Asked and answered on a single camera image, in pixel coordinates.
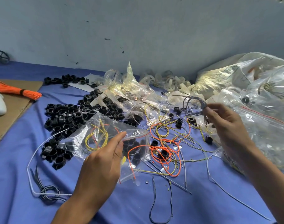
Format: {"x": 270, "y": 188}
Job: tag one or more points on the person's right hand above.
{"x": 230, "y": 128}

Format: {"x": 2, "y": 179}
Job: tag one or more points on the person's left hand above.
{"x": 100, "y": 172}

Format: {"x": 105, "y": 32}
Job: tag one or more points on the clear zip plastic bag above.
{"x": 104, "y": 137}

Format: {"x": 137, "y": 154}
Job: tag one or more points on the pile of large plastic bags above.
{"x": 254, "y": 100}

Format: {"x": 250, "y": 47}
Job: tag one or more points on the pile of black plastic rings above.
{"x": 62, "y": 116}

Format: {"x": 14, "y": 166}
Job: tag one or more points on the pile of white plastic wheels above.
{"x": 174, "y": 84}

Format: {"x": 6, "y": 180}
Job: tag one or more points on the heap of plastic bags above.
{"x": 125, "y": 88}

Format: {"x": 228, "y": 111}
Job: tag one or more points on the person's right forearm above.
{"x": 270, "y": 179}

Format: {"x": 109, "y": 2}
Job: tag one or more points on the person's left forearm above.
{"x": 74, "y": 214}

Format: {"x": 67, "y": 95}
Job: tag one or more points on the blue cloth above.
{"x": 16, "y": 184}

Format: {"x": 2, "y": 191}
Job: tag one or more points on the white paper slip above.
{"x": 80, "y": 86}

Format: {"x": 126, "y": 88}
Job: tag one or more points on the brown cardboard sheet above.
{"x": 6, "y": 119}

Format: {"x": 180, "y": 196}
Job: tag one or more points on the orange tie bundle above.
{"x": 18, "y": 89}

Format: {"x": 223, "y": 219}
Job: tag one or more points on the black round wheel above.
{"x": 0, "y": 57}

